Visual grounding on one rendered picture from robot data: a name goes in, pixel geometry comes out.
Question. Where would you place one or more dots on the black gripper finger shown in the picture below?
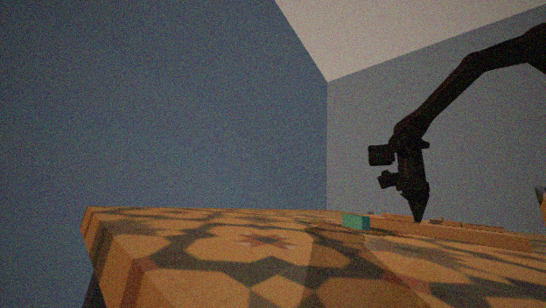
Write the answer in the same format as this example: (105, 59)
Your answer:
(417, 204)

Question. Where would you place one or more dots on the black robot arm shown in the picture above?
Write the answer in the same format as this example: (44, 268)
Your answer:
(407, 141)

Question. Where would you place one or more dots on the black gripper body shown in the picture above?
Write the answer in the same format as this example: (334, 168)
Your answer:
(415, 180)

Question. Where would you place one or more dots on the green rectangular block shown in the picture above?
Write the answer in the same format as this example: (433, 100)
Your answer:
(356, 221)

